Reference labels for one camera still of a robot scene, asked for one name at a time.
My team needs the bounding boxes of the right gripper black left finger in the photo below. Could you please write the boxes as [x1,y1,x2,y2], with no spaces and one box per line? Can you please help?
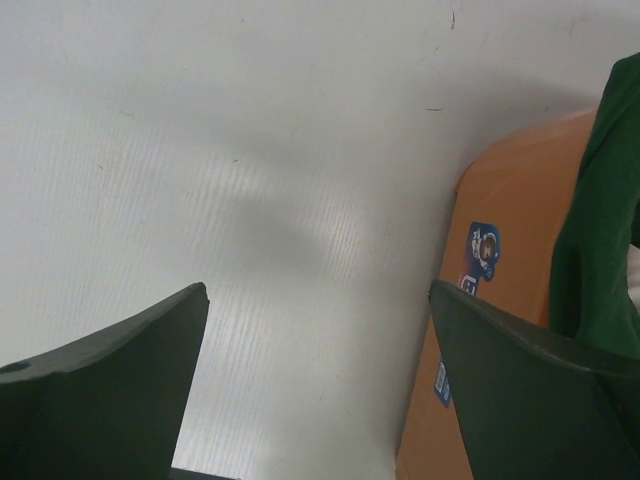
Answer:
[1,283,209,479]

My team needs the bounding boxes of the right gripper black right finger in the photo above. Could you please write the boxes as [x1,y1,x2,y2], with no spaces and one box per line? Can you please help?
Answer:
[429,280,639,479]

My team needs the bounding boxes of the dark green t shirt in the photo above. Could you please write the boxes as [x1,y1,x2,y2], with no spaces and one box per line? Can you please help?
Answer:
[549,55,639,358]

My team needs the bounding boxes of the white t shirt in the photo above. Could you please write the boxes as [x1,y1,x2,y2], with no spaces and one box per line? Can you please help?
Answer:
[627,244,640,311]

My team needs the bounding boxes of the orange plastic basket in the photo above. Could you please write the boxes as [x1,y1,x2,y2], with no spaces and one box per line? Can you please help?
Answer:
[395,108,596,479]

